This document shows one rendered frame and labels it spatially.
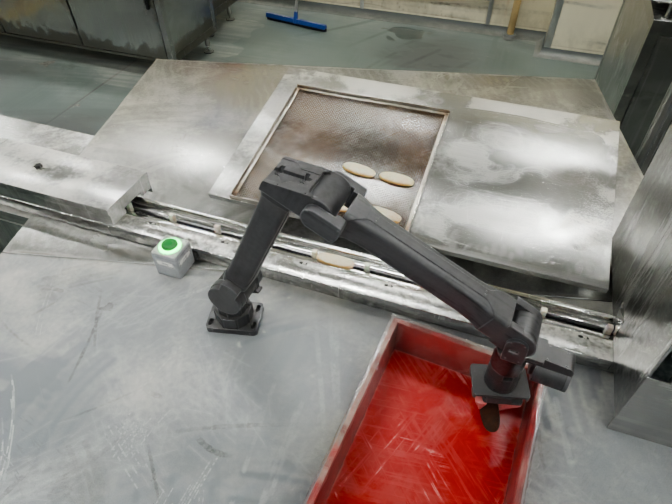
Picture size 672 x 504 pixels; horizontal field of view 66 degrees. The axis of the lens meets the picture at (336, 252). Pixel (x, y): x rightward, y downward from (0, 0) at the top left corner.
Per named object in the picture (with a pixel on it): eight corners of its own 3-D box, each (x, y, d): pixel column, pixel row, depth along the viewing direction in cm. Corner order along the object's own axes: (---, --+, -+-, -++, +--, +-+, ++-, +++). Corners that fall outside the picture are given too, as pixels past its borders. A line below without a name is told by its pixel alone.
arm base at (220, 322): (205, 331, 119) (256, 336, 118) (199, 309, 113) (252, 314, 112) (216, 302, 125) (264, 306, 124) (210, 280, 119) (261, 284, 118)
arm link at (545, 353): (517, 299, 86) (507, 338, 81) (590, 322, 83) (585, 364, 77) (501, 341, 95) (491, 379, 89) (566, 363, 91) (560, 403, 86)
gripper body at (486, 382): (528, 403, 94) (539, 382, 88) (471, 399, 94) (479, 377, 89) (522, 372, 98) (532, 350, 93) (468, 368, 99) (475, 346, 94)
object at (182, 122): (102, 403, 196) (1, 252, 138) (194, 206, 277) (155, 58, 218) (591, 454, 181) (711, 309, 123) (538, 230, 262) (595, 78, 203)
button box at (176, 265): (158, 281, 134) (147, 251, 126) (175, 261, 139) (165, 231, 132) (185, 289, 132) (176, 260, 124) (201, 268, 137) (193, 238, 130)
